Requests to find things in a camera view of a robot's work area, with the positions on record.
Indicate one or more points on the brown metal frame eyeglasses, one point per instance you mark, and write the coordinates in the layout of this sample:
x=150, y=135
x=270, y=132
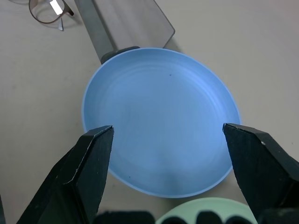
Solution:
x=44, y=11

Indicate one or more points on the light blue round plate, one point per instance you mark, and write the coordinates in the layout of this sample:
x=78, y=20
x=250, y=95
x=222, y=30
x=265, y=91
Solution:
x=161, y=112

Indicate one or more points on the gray rectangular glasses case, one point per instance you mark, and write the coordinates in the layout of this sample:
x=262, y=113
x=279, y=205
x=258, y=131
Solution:
x=130, y=23

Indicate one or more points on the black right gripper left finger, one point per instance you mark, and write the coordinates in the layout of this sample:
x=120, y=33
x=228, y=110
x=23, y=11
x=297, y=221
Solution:
x=77, y=177

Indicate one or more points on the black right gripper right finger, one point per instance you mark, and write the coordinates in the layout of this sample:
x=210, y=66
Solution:
x=264, y=168

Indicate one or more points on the light green round plate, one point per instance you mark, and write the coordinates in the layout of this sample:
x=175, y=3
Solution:
x=210, y=205

